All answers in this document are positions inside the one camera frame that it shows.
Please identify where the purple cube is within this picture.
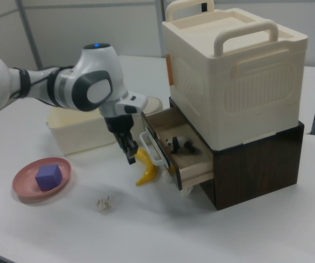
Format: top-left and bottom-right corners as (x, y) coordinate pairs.
(35, 163), (63, 191)

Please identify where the crumpled white paper ball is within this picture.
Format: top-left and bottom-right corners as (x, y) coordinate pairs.
(95, 195), (113, 215)

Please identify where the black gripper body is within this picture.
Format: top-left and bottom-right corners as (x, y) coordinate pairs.
(103, 113), (135, 135)

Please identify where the panda toy figure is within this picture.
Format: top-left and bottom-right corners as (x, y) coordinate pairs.
(166, 136), (199, 155)

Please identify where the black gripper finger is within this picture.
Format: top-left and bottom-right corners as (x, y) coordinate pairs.
(123, 131), (137, 165)
(115, 132), (128, 155)

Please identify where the dark brown drawer white handle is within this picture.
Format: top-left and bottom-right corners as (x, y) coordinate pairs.
(140, 107), (215, 191)

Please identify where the pink plate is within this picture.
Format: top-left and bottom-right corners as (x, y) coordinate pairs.
(12, 157), (73, 205)

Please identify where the dark brown drawer cabinet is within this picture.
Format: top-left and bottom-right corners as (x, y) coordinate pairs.
(168, 96), (305, 211)

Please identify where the cream plastic storage box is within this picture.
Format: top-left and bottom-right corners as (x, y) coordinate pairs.
(161, 0), (309, 151)

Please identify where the gray partition post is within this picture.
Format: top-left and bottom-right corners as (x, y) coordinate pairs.
(15, 0), (43, 71)

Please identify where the yellow toy banana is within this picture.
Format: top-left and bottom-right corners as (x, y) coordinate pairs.
(134, 147), (159, 187)

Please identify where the white open plastic bin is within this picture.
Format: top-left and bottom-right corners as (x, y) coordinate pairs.
(46, 106), (120, 157)

